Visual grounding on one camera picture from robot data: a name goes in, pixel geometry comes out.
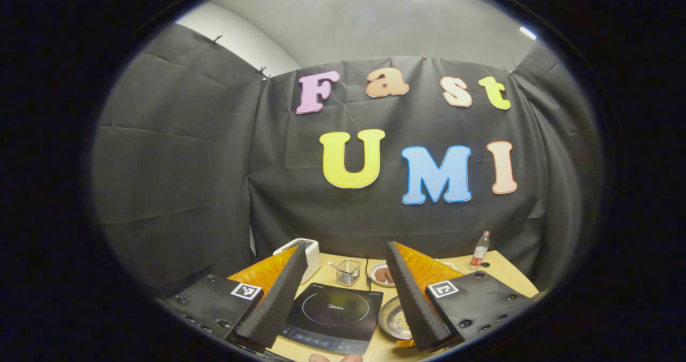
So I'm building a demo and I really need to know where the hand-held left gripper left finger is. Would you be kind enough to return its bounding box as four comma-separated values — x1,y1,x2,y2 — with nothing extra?
160,243,309,351

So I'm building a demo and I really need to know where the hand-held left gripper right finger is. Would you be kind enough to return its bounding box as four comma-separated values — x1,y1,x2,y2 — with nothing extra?
386,241,535,352

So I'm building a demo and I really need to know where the steel pot with black handle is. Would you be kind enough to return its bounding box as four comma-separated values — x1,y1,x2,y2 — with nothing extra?
378,296,414,342

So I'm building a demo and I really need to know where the black induction cooktop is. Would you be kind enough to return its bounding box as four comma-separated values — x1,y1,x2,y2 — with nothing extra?
278,282,385,356

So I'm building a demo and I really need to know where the pile of soybeans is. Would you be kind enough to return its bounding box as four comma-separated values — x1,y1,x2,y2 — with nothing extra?
391,311,413,339

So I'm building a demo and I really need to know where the white oval plate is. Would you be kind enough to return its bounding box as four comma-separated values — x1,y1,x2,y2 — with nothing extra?
369,262,398,288

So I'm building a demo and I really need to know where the white toaster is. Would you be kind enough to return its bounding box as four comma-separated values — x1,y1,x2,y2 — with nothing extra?
273,238,322,284

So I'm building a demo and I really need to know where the clear glass container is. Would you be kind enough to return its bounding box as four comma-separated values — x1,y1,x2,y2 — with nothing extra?
335,259,361,287

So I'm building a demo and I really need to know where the clear plastic water bottle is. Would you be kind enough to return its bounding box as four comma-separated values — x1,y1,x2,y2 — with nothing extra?
469,230,491,271

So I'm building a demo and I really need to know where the black backdrop cloth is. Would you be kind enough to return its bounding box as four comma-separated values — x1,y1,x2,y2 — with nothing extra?
88,21,606,298

